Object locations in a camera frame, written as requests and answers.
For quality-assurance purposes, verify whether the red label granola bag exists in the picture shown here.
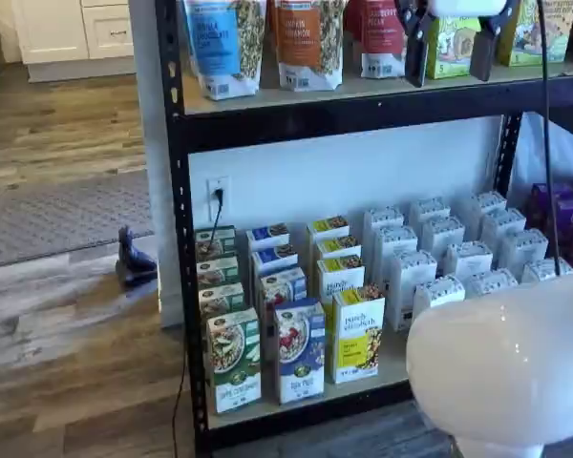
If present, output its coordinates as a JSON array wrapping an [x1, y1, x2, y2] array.
[[360, 0, 424, 80], [343, 0, 364, 63]]

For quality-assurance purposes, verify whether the yellow and white granola box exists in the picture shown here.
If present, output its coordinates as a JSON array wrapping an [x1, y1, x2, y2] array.
[[331, 284, 387, 385], [313, 234, 363, 262], [316, 255, 367, 306], [306, 215, 351, 244]]

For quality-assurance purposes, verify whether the orange label granola bag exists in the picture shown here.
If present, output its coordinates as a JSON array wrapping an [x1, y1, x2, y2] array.
[[265, 0, 281, 80], [272, 0, 350, 92]]

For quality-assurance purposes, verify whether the black metal shelf rack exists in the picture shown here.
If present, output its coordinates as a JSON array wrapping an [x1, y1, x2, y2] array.
[[155, 0, 573, 452]]

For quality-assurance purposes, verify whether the white plastic sheet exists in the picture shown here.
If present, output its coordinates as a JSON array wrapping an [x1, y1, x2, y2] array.
[[511, 112, 573, 211]]

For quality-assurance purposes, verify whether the green oatmeal box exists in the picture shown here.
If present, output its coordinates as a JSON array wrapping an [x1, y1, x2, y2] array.
[[198, 281, 246, 319], [194, 224, 238, 262], [205, 307, 263, 415], [195, 257, 240, 290]]

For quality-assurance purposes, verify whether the white speckled oatmeal box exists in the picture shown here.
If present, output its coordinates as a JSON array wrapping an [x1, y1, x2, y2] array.
[[499, 227, 550, 268], [480, 207, 527, 244], [372, 224, 419, 268], [443, 240, 494, 282], [520, 257, 573, 285], [420, 215, 467, 259], [465, 267, 520, 300], [408, 197, 453, 225], [413, 275, 467, 330], [390, 248, 438, 333], [362, 205, 406, 273], [457, 190, 508, 225]]

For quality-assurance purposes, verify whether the green peanut butter bites box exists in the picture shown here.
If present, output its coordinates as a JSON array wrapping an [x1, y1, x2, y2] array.
[[496, 0, 572, 68]]

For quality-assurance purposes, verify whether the white wall outlet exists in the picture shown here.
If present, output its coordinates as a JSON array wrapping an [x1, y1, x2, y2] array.
[[206, 176, 231, 221]]

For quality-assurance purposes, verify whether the blue label granola bag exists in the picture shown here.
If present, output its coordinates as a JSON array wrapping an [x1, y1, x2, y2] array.
[[183, 0, 267, 101]]

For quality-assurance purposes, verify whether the green apple pie bites box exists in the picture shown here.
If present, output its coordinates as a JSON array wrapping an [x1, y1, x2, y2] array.
[[424, 13, 483, 80]]

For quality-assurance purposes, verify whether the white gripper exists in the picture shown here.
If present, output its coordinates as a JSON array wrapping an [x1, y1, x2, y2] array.
[[394, 0, 520, 89]]

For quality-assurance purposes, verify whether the grey floor mat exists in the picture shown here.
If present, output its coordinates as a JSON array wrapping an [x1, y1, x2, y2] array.
[[0, 169, 157, 271]]

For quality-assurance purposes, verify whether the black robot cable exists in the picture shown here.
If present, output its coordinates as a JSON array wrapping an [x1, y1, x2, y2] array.
[[536, 0, 563, 277]]

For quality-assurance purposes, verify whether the black object on floor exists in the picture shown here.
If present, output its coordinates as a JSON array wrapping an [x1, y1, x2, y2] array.
[[117, 226, 158, 288]]

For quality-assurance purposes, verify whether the white cabinet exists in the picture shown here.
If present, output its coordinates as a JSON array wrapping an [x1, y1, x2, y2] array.
[[9, 0, 138, 85]]

